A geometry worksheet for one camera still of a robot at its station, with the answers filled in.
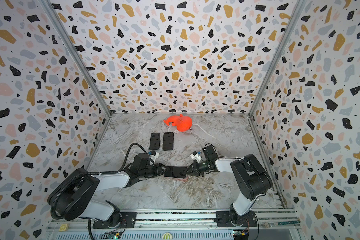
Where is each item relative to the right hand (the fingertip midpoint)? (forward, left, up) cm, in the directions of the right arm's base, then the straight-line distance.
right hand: (183, 171), depth 85 cm
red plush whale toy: (+36, +2, +1) cm, 36 cm away
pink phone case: (-3, -1, -4) cm, 5 cm away
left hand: (+2, +9, 0) cm, 9 cm away
